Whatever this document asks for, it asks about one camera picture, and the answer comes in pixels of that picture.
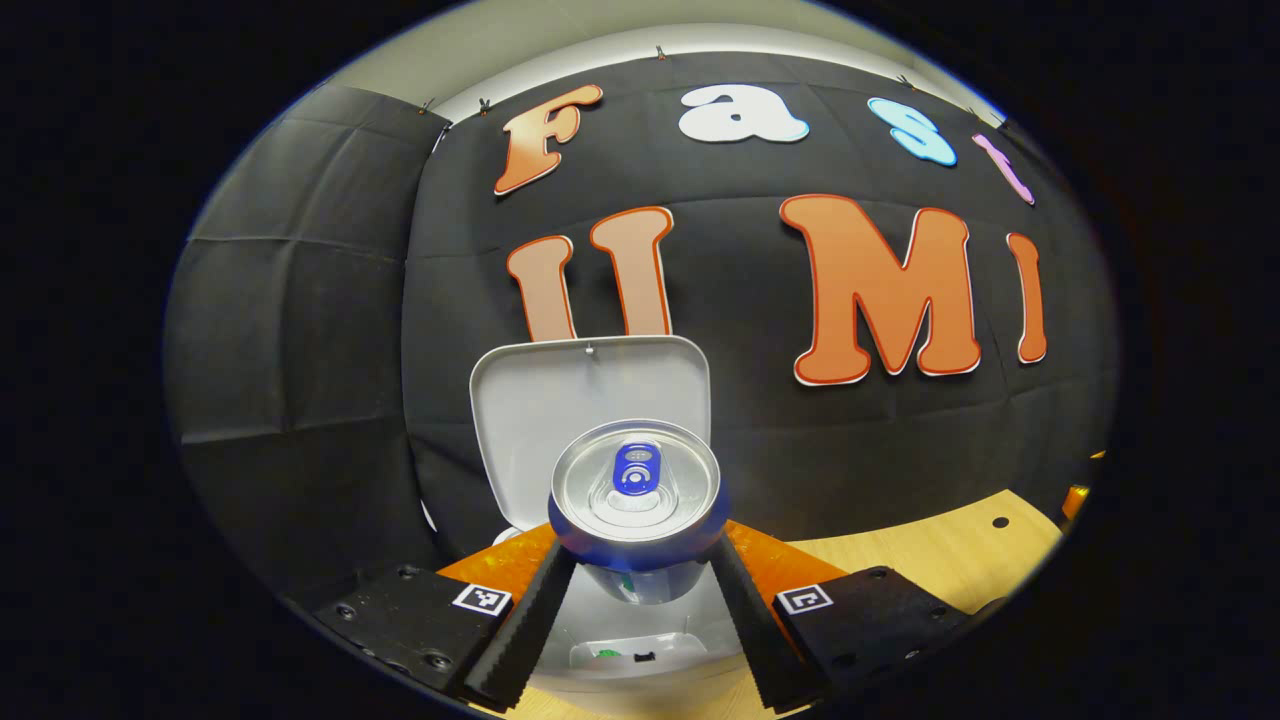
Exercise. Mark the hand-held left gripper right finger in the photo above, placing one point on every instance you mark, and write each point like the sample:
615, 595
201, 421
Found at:
750, 630

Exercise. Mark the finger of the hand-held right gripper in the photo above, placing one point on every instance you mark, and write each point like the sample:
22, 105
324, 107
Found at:
1075, 500

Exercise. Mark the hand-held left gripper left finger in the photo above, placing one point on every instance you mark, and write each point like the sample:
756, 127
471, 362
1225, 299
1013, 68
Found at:
530, 630

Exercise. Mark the white paper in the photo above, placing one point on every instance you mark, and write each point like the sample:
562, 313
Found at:
600, 655

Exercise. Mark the blue pop can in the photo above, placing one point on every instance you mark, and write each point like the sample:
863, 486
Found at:
635, 500

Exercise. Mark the white desktop garbage bin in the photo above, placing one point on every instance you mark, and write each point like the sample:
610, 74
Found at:
530, 400

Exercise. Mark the wooden desktop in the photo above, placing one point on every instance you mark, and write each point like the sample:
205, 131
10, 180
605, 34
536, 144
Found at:
900, 560

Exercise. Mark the black backdrop cloth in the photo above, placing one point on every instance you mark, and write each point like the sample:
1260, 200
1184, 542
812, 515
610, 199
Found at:
300, 350

